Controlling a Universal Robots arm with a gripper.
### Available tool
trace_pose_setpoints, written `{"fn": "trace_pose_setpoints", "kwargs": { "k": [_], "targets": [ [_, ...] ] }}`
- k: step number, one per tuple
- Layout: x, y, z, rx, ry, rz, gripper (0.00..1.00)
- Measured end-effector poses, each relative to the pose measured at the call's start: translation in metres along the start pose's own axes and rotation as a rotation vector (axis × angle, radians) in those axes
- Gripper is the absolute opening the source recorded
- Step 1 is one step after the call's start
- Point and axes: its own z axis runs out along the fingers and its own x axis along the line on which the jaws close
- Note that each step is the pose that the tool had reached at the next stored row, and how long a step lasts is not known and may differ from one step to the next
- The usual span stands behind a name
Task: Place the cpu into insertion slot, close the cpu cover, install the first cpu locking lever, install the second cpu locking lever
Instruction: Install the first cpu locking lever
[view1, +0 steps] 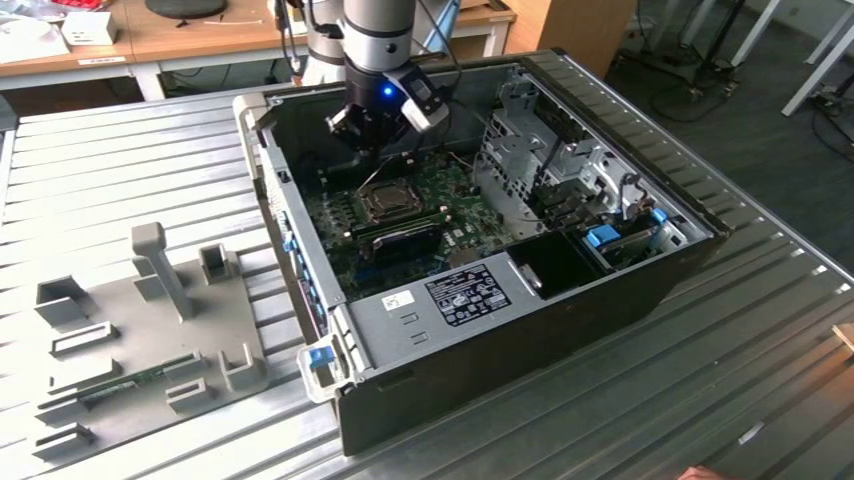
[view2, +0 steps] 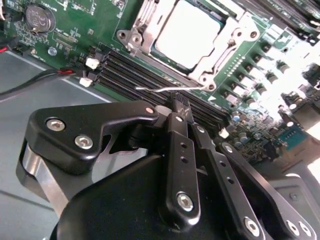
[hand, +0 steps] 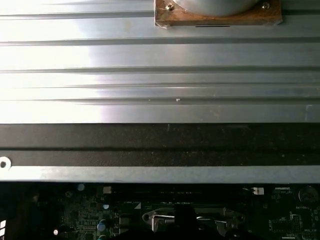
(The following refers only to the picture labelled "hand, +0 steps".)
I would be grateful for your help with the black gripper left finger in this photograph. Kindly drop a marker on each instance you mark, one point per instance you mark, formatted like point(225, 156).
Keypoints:
point(180, 225)

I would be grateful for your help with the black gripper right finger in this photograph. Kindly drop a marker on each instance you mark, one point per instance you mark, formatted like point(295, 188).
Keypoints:
point(192, 225)

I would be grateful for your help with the metal socket cover frame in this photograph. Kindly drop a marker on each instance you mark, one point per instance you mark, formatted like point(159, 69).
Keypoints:
point(162, 225)

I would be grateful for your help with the CPU socket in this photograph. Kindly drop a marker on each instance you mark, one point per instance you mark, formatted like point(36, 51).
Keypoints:
point(238, 220)

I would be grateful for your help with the green motherboard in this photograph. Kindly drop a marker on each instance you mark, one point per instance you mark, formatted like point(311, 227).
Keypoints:
point(275, 222)

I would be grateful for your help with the open black PC case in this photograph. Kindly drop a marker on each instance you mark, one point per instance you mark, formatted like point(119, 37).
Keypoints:
point(150, 140)

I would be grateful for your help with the round coin battery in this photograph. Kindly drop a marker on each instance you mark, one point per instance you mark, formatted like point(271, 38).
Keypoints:
point(307, 194)

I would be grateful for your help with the square brown base plate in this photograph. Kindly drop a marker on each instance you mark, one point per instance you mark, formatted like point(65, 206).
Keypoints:
point(250, 21)

